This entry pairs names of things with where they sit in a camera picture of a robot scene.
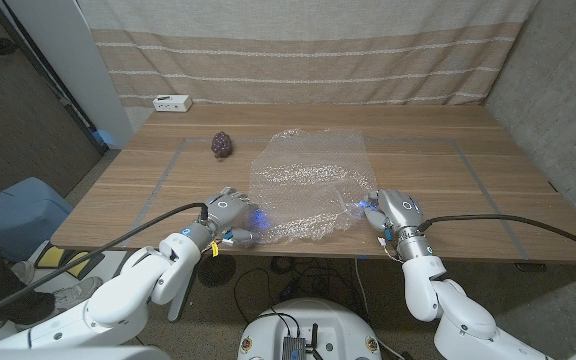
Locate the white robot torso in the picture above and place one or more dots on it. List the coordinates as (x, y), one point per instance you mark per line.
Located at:
(328, 325)

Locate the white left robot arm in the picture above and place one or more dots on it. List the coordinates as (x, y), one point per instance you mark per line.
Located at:
(118, 300)

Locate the yellow and black foot pedal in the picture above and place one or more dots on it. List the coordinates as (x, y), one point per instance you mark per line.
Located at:
(50, 256)

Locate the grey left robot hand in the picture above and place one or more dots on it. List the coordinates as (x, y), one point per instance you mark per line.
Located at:
(225, 210)

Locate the clear bubble wrap sheet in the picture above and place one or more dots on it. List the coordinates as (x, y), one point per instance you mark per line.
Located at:
(313, 175)

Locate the white power strip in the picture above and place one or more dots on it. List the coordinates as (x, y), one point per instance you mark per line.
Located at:
(172, 103)

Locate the round black floor fan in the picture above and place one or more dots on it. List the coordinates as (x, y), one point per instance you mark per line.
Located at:
(216, 270)

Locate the white table leg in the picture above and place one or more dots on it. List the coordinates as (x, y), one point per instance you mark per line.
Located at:
(174, 312)

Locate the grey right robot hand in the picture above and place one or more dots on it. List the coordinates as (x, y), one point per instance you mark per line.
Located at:
(403, 210)

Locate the white partition panel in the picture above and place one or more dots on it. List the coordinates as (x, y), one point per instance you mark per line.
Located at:
(68, 60)

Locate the small grey electronics box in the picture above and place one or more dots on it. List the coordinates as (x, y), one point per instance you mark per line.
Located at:
(293, 349)

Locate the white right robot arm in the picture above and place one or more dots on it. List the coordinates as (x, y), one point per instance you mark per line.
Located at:
(448, 305)

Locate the purple bumpy ball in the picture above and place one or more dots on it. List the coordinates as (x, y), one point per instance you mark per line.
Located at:
(221, 145)

